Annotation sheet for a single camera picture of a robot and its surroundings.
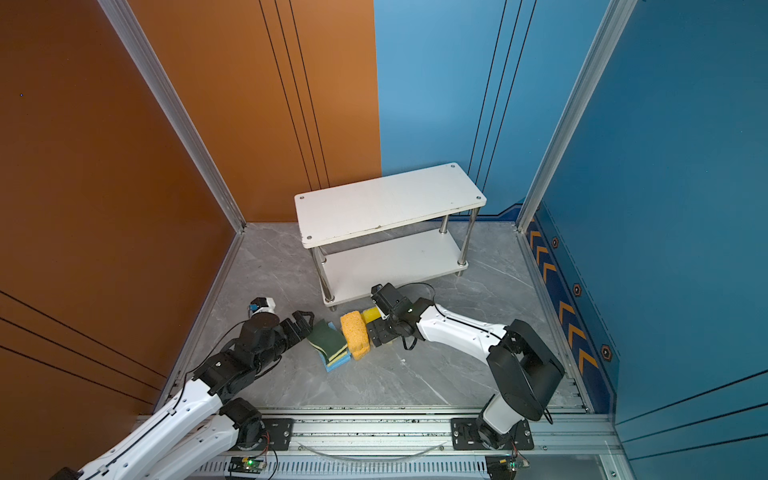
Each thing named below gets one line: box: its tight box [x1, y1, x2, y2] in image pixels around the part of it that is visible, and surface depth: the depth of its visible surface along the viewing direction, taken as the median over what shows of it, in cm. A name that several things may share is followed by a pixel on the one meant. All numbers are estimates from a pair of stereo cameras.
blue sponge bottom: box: [318, 321, 351, 372], surface depth 84 cm
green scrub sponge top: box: [307, 319, 348, 361], surface depth 83 cm
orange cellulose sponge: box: [340, 311, 370, 361], surface depth 87 cm
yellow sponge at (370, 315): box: [361, 307, 381, 324], surface depth 90 cm
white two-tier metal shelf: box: [294, 162, 487, 312], surface depth 85 cm
